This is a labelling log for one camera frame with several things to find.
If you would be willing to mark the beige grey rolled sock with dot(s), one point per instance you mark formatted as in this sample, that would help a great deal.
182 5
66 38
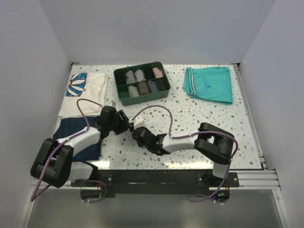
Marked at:
133 91

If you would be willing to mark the light grey rolled sock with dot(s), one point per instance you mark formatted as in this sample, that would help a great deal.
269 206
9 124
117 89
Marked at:
139 75

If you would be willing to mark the black rolled sock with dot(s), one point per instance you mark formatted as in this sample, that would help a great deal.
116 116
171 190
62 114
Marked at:
162 84

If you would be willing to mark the brown rolled sock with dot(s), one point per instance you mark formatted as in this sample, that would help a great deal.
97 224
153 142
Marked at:
143 88

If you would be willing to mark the teal folded shorts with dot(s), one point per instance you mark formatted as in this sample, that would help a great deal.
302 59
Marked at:
209 84

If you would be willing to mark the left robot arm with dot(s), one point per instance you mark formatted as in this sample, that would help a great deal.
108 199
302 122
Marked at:
54 163

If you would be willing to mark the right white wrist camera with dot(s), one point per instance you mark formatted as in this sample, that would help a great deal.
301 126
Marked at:
136 123

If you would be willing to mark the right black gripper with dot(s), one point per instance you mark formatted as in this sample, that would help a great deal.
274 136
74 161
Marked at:
145 128

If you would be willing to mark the white daisy print shirt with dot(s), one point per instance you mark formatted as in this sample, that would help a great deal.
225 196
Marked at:
91 86

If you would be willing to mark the pink rolled underwear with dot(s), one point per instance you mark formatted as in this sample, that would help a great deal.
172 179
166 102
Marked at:
157 72

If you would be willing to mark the green divided organizer tray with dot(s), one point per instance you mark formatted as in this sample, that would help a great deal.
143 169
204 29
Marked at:
122 85

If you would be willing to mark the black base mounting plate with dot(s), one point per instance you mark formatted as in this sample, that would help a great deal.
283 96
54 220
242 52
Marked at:
109 183

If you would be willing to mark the navy blue garment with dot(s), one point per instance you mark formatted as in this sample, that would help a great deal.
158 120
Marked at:
70 126

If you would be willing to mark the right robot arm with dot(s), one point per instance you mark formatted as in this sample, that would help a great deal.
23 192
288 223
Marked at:
214 143

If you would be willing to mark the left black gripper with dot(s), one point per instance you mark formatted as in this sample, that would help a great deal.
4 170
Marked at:
124 122

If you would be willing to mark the striped rolled sock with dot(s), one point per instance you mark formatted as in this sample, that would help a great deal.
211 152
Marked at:
153 86

